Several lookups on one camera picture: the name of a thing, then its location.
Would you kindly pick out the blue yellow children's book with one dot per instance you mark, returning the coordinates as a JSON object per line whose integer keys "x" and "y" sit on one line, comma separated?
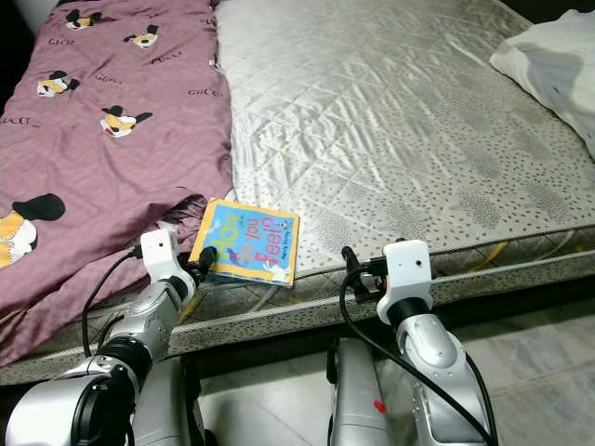
{"x": 246, "y": 242}

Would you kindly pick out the white pillow with green print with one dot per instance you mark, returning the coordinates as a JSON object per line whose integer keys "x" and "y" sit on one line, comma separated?
{"x": 553, "y": 65}

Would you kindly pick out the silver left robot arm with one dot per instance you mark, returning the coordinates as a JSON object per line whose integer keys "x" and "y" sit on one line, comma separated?
{"x": 102, "y": 390}

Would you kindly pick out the silver right robot leg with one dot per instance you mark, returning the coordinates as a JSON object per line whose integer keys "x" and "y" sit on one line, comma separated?
{"x": 358, "y": 400}

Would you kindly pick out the silver robot leg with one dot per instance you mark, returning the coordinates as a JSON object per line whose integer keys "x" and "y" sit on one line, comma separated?
{"x": 177, "y": 409}
{"x": 358, "y": 400}

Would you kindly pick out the purple cartoon print blanket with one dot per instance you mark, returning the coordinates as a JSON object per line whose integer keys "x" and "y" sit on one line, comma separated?
{"x": 112, "y": 158}

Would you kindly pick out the quilted beige mattress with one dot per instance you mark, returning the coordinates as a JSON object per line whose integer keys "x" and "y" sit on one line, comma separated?
{"x": 372, "y": 121}

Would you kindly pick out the silver left robot leg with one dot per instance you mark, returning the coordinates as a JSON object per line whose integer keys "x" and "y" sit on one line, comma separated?
{"x": 177, "y": 409}

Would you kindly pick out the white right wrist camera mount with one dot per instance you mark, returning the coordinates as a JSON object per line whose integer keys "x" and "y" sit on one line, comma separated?
{"x": 407, "y": 277}

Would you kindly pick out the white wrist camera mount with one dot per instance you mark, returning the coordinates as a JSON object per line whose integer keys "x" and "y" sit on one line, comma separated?
{"x": 163, "y": 255}
{"x": 407, "y": 277}

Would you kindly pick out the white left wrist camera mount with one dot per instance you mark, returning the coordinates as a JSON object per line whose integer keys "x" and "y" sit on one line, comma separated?
{"x": 163, "y": 255}

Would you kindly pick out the dark bed frame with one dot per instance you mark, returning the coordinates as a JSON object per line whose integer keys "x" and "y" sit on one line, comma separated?
{"x": 270, "y": 344}

